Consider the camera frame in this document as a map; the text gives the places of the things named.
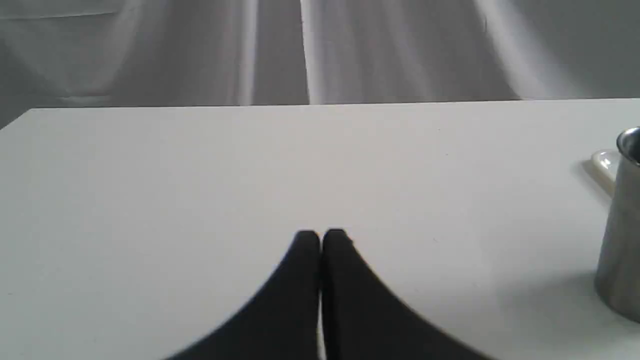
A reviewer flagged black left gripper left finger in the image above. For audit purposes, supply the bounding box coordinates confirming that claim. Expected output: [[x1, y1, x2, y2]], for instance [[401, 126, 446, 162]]
[[173, 230, 322, 360]]

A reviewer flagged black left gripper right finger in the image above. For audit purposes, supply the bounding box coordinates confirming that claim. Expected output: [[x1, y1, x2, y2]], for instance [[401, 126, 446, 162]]
[[321, 228, 483, 360]]

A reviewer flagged stainless steel cup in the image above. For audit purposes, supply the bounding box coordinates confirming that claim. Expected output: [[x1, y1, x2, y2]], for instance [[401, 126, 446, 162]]
[[594, 127, 640, 322]]

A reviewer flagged white plastic tray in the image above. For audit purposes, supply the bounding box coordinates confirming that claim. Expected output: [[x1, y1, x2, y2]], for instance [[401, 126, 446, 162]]
[[590, 149, 621, 197]]

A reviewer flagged grey backdrop cloth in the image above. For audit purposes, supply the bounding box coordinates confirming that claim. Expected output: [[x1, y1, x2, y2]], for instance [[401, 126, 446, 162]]
[[0, 0, 640, 126]]

